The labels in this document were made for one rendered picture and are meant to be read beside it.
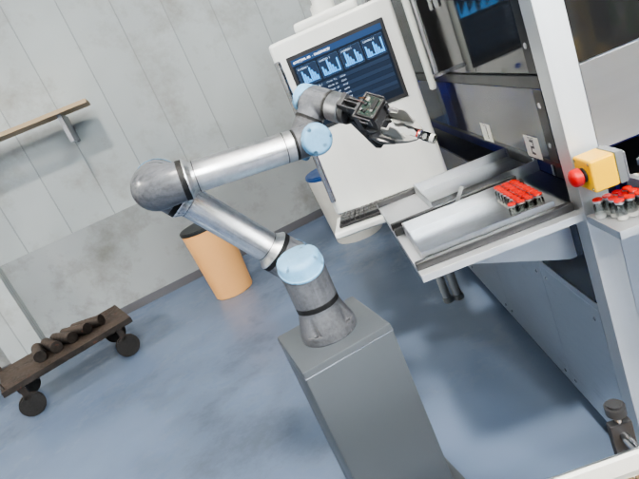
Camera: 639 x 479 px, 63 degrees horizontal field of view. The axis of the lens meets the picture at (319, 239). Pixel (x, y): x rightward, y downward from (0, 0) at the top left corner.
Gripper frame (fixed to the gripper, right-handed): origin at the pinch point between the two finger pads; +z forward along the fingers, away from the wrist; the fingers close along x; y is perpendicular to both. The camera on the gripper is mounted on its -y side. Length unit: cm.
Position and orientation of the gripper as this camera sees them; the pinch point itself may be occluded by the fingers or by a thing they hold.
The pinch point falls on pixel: (416, 134)
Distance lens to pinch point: 128.5
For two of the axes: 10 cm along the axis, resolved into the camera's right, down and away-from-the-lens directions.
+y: -4.0, -3.6, -8.4
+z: 7.7, 3.7, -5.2
